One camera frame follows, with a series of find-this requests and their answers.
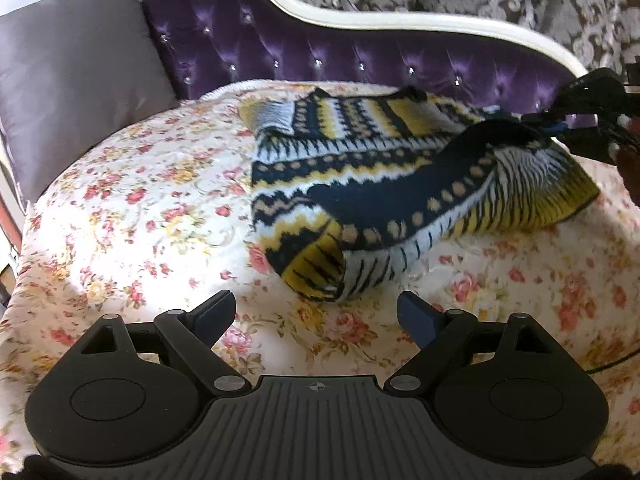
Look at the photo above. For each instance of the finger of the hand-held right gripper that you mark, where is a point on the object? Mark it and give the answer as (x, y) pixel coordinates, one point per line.
(575, 95)
(590, 145)

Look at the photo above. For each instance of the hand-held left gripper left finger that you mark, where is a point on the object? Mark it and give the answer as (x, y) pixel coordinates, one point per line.
(215, 314)

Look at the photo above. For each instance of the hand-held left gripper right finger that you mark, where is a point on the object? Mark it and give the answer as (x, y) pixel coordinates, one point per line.
(417, 317)

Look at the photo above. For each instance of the yellow navy patterned knit sweater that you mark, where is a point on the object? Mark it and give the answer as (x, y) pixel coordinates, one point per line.
(380, 200)

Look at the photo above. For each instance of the person's left forearm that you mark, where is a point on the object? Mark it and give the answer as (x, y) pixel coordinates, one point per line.
(42, 469)

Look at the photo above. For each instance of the person's right hand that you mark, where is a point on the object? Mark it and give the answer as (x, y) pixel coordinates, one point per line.
(631, 170)

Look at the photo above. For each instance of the floral blanket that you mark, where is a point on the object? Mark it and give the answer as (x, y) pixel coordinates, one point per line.
(150, 185)

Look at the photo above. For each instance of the grey pillow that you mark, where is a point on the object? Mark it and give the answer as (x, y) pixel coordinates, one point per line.
(75, 75)

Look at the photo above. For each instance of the purple tufted sofa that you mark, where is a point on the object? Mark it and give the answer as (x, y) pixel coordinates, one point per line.
(300, 45)

